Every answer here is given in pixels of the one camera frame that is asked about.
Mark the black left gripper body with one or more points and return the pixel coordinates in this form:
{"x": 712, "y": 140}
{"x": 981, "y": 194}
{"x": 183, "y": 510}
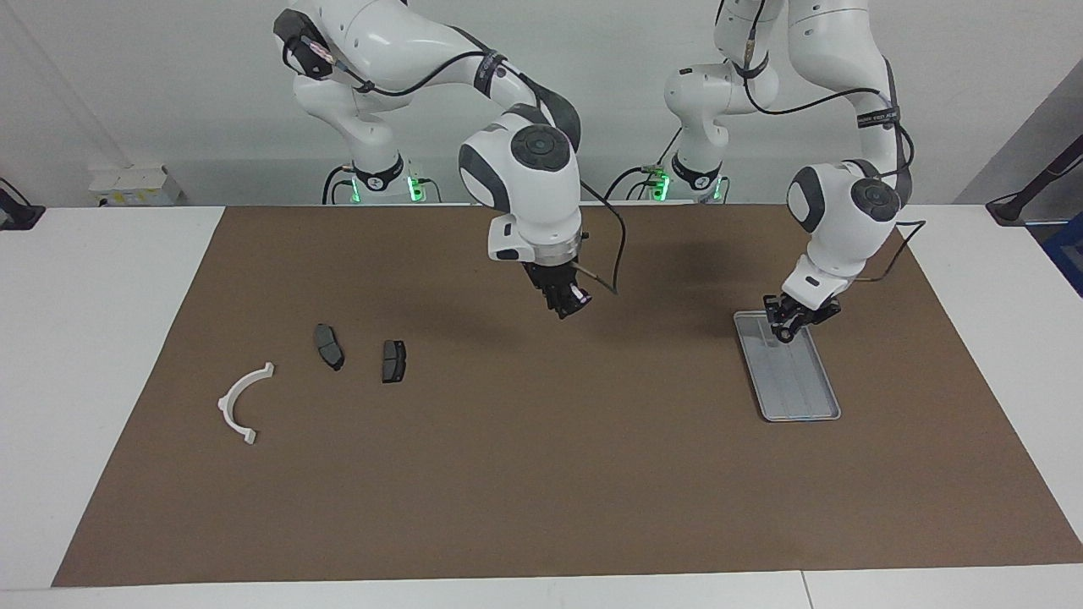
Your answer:
{"x": 804, "y": 311}

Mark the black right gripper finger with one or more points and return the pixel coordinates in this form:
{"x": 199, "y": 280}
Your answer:
{"x": 579, "y": 296}
{"x": 558, "y": 300}

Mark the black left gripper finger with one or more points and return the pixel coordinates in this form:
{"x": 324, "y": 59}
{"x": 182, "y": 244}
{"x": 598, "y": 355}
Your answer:
{"x": 773, "y": 323}
{"x": 792, "y": 328}

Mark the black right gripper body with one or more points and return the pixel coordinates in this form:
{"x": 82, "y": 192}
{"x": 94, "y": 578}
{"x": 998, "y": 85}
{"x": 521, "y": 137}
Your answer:
{"x": 552, "y": 275}

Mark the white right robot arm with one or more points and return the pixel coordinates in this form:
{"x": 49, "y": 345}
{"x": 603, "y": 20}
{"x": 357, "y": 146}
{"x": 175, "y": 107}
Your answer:
{"x": 533, "y": 203}

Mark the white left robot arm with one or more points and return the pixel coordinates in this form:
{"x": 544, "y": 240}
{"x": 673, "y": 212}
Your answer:
{"x": 846, "y": 220}

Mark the silver metal tray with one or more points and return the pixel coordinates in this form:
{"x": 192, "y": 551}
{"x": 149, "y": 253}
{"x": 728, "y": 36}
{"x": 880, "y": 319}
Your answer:
{"x": 799, "y": 389}

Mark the dark rectangular brake pad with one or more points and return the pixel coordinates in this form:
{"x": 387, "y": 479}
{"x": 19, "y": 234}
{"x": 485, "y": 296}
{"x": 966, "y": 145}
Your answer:
{"x": 394, "y": 362}

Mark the brown table mat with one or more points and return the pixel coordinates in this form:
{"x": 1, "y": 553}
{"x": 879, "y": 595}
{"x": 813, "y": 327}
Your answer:
{"x": 508, "y": 474}

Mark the dark elongated brake pad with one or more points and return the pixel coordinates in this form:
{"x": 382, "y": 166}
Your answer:
{"x": 328, "y": 345}

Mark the black stand with pole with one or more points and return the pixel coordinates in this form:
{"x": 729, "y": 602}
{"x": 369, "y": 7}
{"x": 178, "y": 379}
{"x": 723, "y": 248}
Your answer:
{"x": 1015, "y": 207}

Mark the white power box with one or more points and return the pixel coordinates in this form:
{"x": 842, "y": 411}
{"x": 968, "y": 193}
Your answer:
{"x": 135, "y": 184}

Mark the black stand foot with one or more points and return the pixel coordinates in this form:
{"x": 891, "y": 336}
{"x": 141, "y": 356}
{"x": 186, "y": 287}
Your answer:
{"x": 21, "y": 218}

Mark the blue frame object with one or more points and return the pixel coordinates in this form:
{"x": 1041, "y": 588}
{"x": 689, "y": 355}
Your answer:
{"x": 1068, "y": 254}

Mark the white semicircular bracket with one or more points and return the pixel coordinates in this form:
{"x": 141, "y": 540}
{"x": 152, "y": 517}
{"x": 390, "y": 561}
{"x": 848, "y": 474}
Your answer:
{"x": 225, "y": 406}

